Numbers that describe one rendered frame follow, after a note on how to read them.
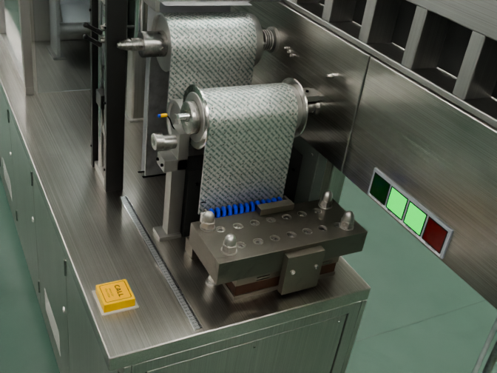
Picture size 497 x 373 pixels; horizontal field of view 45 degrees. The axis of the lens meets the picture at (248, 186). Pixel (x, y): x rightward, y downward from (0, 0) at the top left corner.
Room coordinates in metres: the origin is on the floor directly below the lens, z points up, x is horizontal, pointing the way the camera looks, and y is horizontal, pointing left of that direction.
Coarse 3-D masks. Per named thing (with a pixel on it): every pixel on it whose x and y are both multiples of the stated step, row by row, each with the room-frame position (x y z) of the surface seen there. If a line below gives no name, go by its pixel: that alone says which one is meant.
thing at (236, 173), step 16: (240, 144) 1.25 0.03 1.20; (256, 144) 1.27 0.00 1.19; (272, 144) 1.30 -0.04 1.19; (288, 144) 1.32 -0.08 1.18; (208, 160) 1.21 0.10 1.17; (224, 160) 1.23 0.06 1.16; (240, 160) 1.25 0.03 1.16; (256, 160) 1.28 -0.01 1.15; (272, 160) 1.30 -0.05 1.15; (288, 160) 1.33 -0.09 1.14; (208, 176) 1.21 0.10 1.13; (224, 176) 1.23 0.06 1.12; (240, 176) 1.26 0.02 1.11; (256, 176) 1.28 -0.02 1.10; (272, 176) 1.31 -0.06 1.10; (208, 192) 1.21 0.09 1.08; (224, 192) 1.24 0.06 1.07; (240, 192) 1.26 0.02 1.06; (256, 192) 1.28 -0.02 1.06; (272, 192) 1.31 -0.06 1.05; (208, 208) 1.22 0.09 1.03
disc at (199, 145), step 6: (192, 84) 1.28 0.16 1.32; (186, 90) 1.30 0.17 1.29; (192, 90) 1.27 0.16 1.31; (198, 90) 1.25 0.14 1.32; (186, 96) 1.30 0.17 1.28; (198, 96) 1.25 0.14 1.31; (204, 96) 1.23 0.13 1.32; (204, 102) 1.22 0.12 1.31; (204, 108) 1.21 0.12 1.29; (204, 114) 1.21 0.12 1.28; (204, 132) 1.20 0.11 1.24; (204, 138) 1.20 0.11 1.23; (192, 144) 1.25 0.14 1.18; (198, 144) 1.23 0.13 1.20; (204, 144) 1.20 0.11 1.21
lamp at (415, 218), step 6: (408, 210) 1.09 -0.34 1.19; (414, 210) 1.07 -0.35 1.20; (420, 210) 1.06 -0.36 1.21; (408, 216) 1.08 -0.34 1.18; (414, 216) 1.07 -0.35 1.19; (420, 216) 1.06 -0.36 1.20; (408, 222) 1.08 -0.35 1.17; (414, 222) 1.07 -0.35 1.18; (420, 222) 1.05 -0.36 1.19; (414, 228) 1.06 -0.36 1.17; (420, 228) 1.05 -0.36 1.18
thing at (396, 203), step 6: (390, 192) 1.14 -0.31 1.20; (396, 192) 1.13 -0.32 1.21; (390, 198) 1.14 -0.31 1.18; (396, 198) 1.12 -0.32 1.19; (402, 198) 1.11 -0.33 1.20; (390, 204) 1.13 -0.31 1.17; (396, 204) 1.12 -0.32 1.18; (402, 204) 1.10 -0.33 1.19; (396, 210) 1.11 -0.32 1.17; (402, 210) 1.10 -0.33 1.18
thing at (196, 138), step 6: (288, 84) 1.40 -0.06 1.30; (294, 90) 1.37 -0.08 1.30; (192, 96) 1.27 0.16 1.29; (198, 102) 1.24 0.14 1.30; (300, 102) 1.35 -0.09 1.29; (300, 108) 1.34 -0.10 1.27; (300, 114) 1.34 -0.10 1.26; (204, 120) 1.21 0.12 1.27; (300, 120) 1.34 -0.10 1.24; (204, 126) 1.21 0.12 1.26; (198, 132) 1.23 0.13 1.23; (192, 138) 1.25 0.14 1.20; (198, 138) 1.22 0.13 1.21
